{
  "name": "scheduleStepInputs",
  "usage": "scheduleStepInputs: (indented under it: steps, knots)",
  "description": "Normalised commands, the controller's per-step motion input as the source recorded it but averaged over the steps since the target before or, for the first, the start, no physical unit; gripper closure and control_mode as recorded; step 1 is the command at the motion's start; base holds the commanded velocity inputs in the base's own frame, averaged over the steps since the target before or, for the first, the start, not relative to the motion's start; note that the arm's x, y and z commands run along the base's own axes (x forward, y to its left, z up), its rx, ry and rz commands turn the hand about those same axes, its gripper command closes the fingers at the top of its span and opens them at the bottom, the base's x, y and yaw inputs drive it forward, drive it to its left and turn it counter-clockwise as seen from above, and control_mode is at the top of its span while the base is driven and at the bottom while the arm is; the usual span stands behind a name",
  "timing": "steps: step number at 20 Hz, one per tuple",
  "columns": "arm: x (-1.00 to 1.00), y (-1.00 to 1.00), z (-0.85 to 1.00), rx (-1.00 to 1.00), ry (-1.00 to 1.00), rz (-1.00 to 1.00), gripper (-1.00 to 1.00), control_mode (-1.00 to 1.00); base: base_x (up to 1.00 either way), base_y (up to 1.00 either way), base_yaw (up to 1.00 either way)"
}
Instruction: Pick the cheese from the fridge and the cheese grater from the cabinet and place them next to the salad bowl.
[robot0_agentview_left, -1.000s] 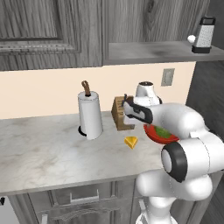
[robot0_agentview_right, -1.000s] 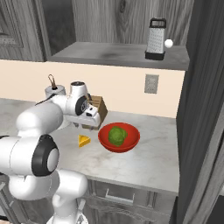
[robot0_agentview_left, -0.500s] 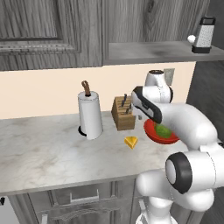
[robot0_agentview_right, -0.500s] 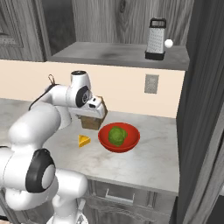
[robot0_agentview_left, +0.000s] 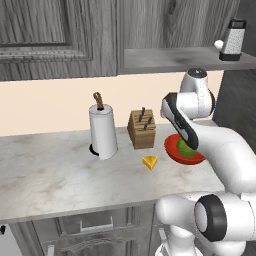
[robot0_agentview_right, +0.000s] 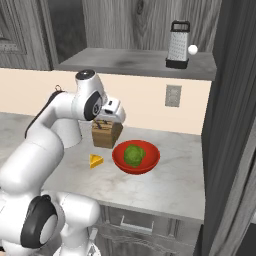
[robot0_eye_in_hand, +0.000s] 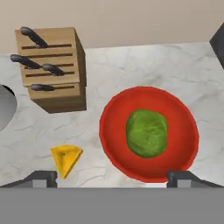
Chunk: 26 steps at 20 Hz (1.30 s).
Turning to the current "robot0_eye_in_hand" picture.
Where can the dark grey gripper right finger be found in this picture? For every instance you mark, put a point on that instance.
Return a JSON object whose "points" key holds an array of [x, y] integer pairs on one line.
{"points": [[178, 178]]}

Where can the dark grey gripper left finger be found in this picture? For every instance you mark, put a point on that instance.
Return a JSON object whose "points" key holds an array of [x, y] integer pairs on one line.
{"points": [[43, 178]]}

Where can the yellow cheese wedge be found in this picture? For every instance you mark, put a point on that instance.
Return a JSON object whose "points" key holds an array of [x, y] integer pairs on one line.
{"points": [[66, 157]]}

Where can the red salad bowl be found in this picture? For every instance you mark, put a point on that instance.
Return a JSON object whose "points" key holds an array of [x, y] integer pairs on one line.
{"points": [[116, 128]]}

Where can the green lettuce head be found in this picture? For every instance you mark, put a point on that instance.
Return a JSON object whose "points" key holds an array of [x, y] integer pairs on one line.
{"points": [[147, 133]]}

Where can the wooden knife block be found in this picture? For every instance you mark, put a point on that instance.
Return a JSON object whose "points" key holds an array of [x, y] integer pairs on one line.
{"points": [[58, 96]]}

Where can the dark appliance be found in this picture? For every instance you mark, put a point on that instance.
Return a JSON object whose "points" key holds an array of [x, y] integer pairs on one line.
{"points": [[218, 43]]}

